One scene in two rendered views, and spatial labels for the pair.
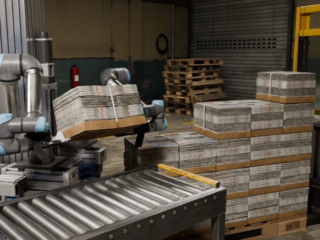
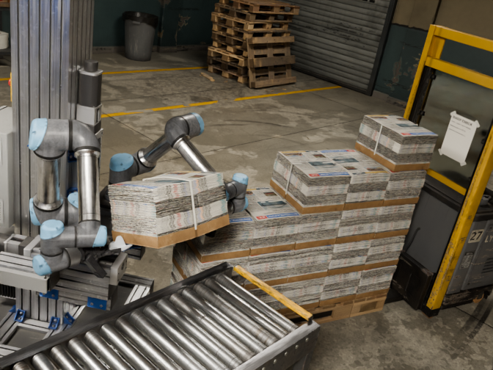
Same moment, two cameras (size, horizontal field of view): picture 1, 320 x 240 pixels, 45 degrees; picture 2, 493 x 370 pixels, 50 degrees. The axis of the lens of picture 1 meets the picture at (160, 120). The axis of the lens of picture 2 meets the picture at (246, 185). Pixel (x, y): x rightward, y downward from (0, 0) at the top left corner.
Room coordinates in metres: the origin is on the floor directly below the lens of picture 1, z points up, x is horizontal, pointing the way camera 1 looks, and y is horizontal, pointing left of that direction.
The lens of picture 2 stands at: (0.11, 0.34, 2.13)
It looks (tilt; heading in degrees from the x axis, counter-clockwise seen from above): 24 degrees down; 351
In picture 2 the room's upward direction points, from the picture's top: 10 degrees clockwise
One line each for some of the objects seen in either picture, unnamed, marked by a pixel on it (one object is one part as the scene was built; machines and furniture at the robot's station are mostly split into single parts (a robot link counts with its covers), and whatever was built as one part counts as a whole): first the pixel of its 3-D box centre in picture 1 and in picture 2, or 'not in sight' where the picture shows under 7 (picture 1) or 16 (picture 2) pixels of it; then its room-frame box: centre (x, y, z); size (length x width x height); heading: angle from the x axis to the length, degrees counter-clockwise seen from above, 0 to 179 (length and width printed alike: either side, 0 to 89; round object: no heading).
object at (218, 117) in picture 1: (221, 119); (309, 180); (2.90, -0.46, 0.95); 0.38 x 0.29 x 0.23; 21
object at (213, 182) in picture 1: (186, 174); (271, 291); (1.97, -0.14, 0.81); 0.43 x 0.03 x 0.02; 42
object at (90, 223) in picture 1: (73, 214); (141, 363); (1.54, 0.36, 0.77); 0.47 x 0.05 x 0.05; 42
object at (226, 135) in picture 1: (220, 130); (306, 194); (2.90, -0.46, 0.86); 0.38 x 0.29 x 0.04; 21
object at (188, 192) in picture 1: (165, 185); (244, 308); (1.88, -0.02, 0.77); 0.47 x 0.05 x 0.05; 42
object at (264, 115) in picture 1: (253, 116); (348, 178); (3.01, -0.73, 0.95); 0.38 x 0.29 x 0.23; 22
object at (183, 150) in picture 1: (203, 188); (272, 260); (2.85, -0.33, 0.42); 1.17 x 0.39 x 0.83; 112
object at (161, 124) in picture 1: (158, 124); (235, 203); (2.39, 0.01, 1.00); 0.11 x 0.08 x 0.09; 132
